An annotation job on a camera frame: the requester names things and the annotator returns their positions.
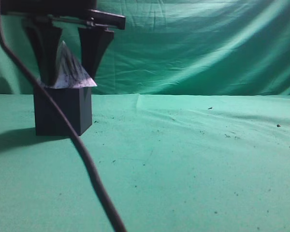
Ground dark purple cube block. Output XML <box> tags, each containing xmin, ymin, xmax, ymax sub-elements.
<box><xmin>33</xmin><ymin>87</ymin><xmax>92</xmax><ymax>136</ymax></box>

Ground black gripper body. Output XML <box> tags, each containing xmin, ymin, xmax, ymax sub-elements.
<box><xmin>0</xmin><ymin>0</ymin><xmax>126</xmax><ymax>30</ymax></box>

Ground green backdrop cloth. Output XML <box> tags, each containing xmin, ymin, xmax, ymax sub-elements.
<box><xmin>0</xmin><ymin>0</ymin><xmax>290</xmax><ymax>96</ymax></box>

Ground white purple streaked square pyramid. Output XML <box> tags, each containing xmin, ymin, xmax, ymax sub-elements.
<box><xmin>39</xmin><ymin>41</ymin><xmax>97</xmax><ymax>89</ymax></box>

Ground black cable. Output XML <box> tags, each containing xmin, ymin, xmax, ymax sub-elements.
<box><xmin>0</xmin><ymin>0</ymin><xmax>129</xmax><ymax>232</ymax></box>

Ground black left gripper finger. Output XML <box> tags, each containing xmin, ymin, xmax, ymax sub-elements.
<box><xmin>78</xmin><ymin>27</ymin><xmax>114</xmax><ymax>79</ymax></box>

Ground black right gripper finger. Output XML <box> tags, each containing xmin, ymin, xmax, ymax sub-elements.
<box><xmin>22</xmin><ymin>19</ymin><xmax>62</xmax><ymax>86</ymax></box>

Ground green table cloth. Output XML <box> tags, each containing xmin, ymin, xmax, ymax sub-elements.
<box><xmin>0</xmin><ymin>94</ymin><xmax>290</xmax><ymax>232</ymax></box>

